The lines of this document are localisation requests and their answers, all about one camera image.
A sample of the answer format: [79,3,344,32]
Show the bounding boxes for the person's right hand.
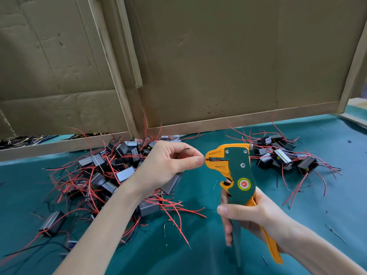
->
[217,186,300,254]

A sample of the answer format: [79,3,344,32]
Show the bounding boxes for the person's left hand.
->
[123,140,205,196]

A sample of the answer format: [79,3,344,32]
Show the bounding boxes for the wired component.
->
[162,154,208,196]

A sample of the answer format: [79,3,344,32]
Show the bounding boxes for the orange green wire strippers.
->
[205,143,284,267]

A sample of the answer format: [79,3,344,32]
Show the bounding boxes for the pile of wired transformers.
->
[0,120,207,261]
[226,120,343,209]

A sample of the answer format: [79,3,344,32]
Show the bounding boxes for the person's right forearm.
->
[281,223,367,275]

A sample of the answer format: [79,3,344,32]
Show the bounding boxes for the person's left forearm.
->
[54,183,147,275]

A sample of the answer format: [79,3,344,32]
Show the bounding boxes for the thin wooden strip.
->
[115,0,144,88]

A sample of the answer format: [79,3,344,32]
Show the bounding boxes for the flat grey board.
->
[341,97,367,128]

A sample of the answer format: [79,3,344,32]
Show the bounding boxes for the smooth brown cardboard panel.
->
[123,0,367,128]

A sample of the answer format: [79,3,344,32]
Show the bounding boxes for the creased brown cardboard panel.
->
[0,0,130,140]

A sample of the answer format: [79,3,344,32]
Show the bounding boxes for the long wooden bottom rail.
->
[148,102,340,137]

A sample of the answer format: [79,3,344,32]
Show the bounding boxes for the short wooden bottom rail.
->
[0,133,133,162]

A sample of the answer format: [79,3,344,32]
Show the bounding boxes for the wide wooden post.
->
[86,0,140,138]

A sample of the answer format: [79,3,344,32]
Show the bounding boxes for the heap of black cables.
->
[0,133,110,149]

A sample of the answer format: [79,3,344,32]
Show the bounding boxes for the wooden corner post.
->
[337,37,367,114]

